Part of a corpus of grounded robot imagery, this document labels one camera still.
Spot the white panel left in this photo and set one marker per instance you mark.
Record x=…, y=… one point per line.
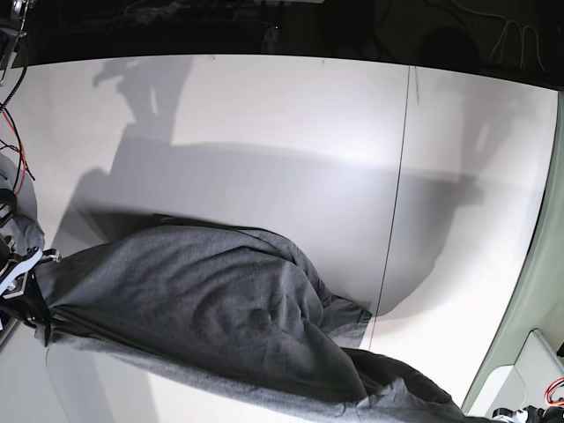
x=41, y=384

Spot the grey t-shirt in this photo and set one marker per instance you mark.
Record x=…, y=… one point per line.
x=240, y=313

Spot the white panel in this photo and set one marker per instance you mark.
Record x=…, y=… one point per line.
x=41, y=384
x=523, y=383

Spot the white panel right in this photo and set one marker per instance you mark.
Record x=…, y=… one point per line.
x=523, y=383

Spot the light grey cloth pile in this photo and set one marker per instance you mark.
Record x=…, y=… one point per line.
x=18, y=220

